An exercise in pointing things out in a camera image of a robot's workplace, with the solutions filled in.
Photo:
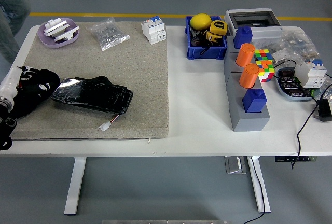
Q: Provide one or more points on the light blue tray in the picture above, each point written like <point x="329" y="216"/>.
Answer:
<point x="282" y="90"/>

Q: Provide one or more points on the yellow ball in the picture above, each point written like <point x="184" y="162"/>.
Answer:
<point x="200" y="21"/>

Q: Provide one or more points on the grey electrical enclosure box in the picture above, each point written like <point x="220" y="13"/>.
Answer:
<point x="267" y="33"/>

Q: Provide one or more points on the clear bag of screws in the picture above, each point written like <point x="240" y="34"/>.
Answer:
<point x="109" y="34"/>

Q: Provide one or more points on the white circuit breaker blue switch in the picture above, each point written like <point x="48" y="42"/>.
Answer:
<point x="154" y="30"/>
<point x="311" y="75"/>

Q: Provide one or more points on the orange cylinder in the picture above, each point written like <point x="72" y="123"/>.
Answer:
<point x="249" y="76"/>
<point x="245" y="55"/>

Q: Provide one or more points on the blue plastic bin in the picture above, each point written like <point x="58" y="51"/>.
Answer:
<point x="207" y="51"/>

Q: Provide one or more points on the glossy black panel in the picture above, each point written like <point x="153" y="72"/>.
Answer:
<point x="90" y="97"/>

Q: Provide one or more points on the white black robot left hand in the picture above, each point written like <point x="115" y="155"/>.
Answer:
<point x="11" y="80"/>

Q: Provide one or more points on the grey-brown mat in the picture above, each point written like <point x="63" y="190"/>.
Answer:
<point x="129" y="84"/>

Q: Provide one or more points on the grey block holder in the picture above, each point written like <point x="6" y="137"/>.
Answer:
<point x="249" y="123"/>

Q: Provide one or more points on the clear bags of parts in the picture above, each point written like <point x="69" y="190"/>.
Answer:
<point x="295" y="45"/>

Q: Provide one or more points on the person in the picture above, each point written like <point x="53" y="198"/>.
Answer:
<point x="10" y="14"/>

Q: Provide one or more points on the black power adapter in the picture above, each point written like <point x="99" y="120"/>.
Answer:
<point x="324" y="110"/>

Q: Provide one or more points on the dark tool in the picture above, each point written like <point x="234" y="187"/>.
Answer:
<point x="197" y="40"/>

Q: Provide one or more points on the black modules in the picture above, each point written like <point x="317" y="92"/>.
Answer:
<point x="291" y="85"/>

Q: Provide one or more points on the white table leg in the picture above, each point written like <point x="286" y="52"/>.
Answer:
<point x="75" y="185"/>
<point x="259" y="187"/>

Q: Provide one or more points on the blue block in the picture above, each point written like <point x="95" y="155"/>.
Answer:
<point x="254" y="102"/>
<point x="242" y="37"/>

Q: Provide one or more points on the yellow tape measure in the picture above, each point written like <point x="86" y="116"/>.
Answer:
<point x="218" y="27"/>
<point x="212" y="37"/>

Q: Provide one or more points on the purple dish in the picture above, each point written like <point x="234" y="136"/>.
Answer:
<point x="45" y="41"/>

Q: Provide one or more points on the table control panel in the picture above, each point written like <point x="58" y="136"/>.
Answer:
<point x="295" y="159"/>

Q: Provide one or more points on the colourful puzzle cube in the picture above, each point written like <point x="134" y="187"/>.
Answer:
<point x="265" y="68"/>

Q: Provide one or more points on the white plastic bracket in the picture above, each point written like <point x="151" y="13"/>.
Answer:
<point x="66" y="35"/>
<point x="55" y="25"/>

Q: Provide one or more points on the metal floor plate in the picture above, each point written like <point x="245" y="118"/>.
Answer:
<point x="234" y="165"/>

